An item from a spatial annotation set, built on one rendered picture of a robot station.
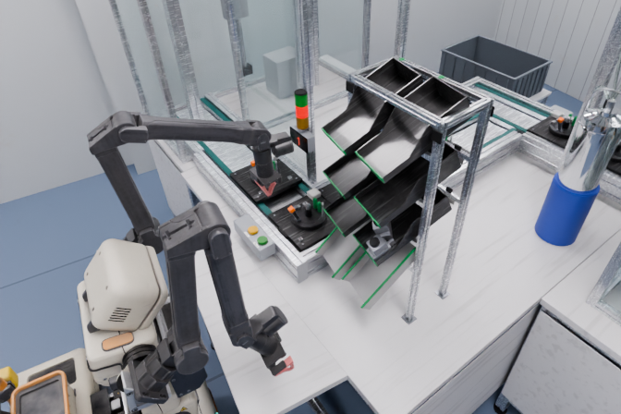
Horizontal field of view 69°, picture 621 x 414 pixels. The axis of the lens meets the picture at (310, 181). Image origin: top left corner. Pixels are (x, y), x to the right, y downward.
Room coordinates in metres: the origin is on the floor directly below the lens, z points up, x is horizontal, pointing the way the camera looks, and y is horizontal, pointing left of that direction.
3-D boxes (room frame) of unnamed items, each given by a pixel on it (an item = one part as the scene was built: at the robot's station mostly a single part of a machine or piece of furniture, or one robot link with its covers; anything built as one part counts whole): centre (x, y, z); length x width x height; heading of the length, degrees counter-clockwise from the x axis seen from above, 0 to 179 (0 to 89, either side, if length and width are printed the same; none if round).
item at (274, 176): (1.16, 0.15, 1.35); 0.10 x 0.07 x 0.07; 34
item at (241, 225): (1.27, 0.24, 0.93); 0.21 x 0.07 x 0.06; 34
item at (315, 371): (1.12, 0.10, 0.84); 0.90 x 0.70 x 0.03; 26
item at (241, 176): (1.60, 0.20, 0.96); 0.24 x 0.24 x 0.02; 34
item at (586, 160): (1.27, -0.99, 1.32); 0.14 x 0.14 x 0.38
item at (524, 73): (2.98, -1.34, 0.73); 0.62 x 0.42 x 0.23; 34
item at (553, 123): (1.83, -1.25, 1.01); 0.24 x 0.24 x 0.13; 34
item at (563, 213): (1.27, -0.99, 1.00); 0.16 x 0.16 x 0.27
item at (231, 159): (1.58, 0.16, 0.91); 0.84 x 0.28 x 0.10; 34
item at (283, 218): (1.31, 0.01, 1.01); 0.24 x 0.24 x 0.13; 34
